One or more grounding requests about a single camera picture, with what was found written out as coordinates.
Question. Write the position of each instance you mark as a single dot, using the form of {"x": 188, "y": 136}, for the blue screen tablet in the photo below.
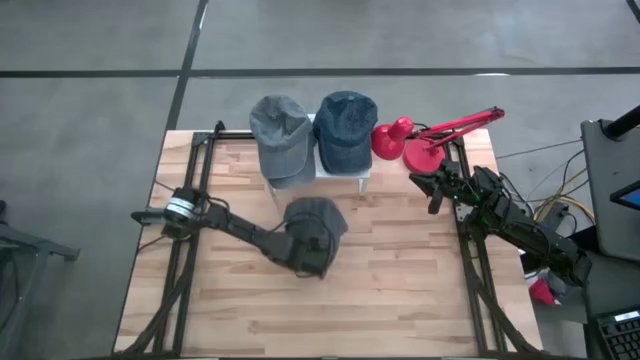
{"x": 629, "y": 197}

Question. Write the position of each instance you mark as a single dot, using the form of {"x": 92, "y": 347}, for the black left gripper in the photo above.
{"x": 310, "y": 255}

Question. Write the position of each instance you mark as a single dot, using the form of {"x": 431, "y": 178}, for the red cloth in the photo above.
{"x": 541, "y": 294}

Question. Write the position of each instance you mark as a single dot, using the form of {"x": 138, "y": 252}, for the grey towel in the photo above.
{"x": 280, "y": 135}
{"x": 345, "y": 130}

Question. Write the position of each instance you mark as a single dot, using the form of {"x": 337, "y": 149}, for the white perforated metal shelf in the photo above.
{"x": 364, "y": 176}

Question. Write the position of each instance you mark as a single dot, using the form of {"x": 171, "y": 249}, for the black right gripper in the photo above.
{"x": 450, "y": 182}

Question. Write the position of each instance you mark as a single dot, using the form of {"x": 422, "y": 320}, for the grey metal stand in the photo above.
{"x": 30, "y": 247}

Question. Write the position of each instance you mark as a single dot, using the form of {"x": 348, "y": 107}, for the black table frame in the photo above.
{"x": 202, "y": 165}

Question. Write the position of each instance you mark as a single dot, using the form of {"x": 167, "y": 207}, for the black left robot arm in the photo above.
{"x": 240, "y": 230}

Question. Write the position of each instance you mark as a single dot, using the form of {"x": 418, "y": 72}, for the black pole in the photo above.
{"x": 622, "y": 124}

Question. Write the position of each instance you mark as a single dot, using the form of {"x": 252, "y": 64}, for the grey side desk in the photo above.
{"x": 612, "y": 200}

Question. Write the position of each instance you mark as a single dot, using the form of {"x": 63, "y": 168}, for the red desk lamp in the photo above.
{"x": 425, "y": 159}

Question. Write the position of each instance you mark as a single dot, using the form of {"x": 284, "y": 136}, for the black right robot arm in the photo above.
{"x": 530, "y": 235}

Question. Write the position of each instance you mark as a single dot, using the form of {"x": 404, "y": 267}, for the black keyboard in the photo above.
{"x": 620, "y": 335}

